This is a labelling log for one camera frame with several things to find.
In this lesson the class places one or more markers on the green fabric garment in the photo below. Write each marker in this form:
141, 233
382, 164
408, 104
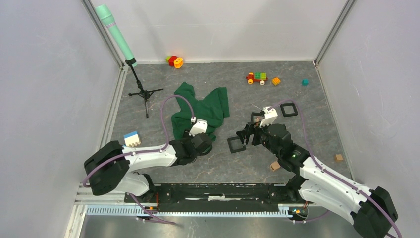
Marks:
213, 108

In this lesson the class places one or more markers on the tan wooden cube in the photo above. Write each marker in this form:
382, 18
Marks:
338, 157

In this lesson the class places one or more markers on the blue white toy brick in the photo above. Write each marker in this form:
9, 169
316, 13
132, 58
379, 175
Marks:
132, 139

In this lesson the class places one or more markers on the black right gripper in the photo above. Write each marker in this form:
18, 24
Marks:
250, 129

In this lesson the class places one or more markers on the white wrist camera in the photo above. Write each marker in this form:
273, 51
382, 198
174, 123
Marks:
200, 126
269, 116

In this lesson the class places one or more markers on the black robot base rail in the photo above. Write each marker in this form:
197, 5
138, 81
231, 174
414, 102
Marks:
220, 197

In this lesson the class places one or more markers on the black tripod microphone stand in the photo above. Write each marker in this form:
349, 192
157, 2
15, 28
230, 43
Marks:
145, 94

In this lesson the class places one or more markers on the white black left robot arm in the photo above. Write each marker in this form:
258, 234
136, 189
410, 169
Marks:
114, 166

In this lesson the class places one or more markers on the tan wooden block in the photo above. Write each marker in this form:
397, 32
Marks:
275, 166

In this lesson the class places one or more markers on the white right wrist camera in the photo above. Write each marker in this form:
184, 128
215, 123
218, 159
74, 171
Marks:
269, 116

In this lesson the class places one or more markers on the mint green microphone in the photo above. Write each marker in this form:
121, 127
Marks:
107, 19

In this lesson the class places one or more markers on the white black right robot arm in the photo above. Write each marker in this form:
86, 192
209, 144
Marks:
371, 212

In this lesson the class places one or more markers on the red orange green toy blocks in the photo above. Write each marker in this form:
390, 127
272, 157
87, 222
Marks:
175, 61

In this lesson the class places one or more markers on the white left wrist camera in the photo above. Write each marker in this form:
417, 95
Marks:
200, 126

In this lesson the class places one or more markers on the orange toy brick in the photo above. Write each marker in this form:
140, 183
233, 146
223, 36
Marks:
276, 81

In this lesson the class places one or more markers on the black display frame box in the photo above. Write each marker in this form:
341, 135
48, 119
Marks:
255, 115

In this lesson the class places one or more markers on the black square frame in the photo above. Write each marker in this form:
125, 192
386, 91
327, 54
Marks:
289, 109

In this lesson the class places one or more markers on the colourful toy brick car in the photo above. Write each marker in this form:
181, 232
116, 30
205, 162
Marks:
257, 78

